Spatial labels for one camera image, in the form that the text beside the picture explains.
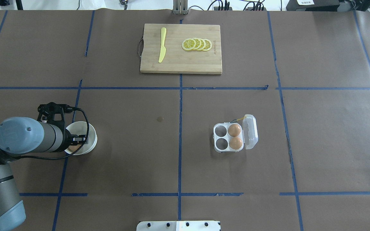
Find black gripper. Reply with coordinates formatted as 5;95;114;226
64;134;88;148

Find brown egg from bowl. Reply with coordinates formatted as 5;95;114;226
67;145;80;153

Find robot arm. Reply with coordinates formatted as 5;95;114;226
0;117;91;231

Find clear plastic egg box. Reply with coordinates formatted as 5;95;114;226
212;114;259;153

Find brown egg in box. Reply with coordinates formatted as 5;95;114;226
228;123;242;137
229;137;243;150

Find white bowl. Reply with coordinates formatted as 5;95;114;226
66;121;98;156

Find yellow plastic knife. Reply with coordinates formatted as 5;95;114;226
158;27;166;63

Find wooden cutting board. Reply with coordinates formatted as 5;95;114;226
140;23;222;75

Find lemon slices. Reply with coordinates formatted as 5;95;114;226
181;38;213;52

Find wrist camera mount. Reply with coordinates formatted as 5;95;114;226
37;102;76;130

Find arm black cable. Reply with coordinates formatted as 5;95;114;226
15;107;90;160

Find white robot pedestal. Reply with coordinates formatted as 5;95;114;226
136;220;221;231

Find aluminium frame post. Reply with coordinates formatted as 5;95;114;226
173;0;189;15

